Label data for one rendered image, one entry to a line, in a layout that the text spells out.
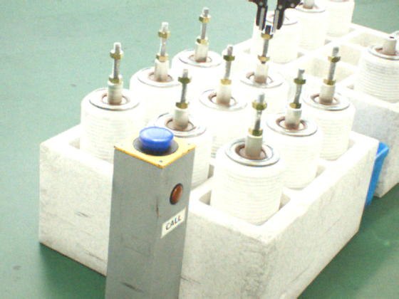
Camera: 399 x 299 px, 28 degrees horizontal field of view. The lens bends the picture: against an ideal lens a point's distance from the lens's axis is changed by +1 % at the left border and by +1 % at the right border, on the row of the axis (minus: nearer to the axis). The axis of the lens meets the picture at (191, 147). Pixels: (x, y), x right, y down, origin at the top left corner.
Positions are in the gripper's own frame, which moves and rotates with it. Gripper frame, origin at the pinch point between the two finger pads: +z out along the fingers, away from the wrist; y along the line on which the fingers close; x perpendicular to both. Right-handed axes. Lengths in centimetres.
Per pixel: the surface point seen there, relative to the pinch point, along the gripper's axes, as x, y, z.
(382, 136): 15.1, 21.7, 23.0
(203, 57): 2.8, -10.6, 9.5
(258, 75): -1.0, -0.4, 9.2
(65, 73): 41, -52, 35
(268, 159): -27.3, 6.2, 10.0
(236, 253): -34.5, 4.9, 21.0
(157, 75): -8.6, -15.1, 9.5
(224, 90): -12.3, -3.6, 8.2
